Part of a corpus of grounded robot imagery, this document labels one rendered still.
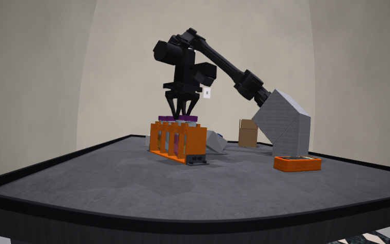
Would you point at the black table edge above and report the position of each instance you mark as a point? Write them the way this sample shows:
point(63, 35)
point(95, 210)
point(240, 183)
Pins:
point(169, 226)

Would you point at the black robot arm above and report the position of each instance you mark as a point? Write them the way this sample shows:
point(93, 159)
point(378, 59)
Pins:
point(246, 83)

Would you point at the brown cardboard box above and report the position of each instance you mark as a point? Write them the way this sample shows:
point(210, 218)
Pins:
point(248, 133)

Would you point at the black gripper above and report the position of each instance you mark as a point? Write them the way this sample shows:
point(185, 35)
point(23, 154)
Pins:
point(183, 92)

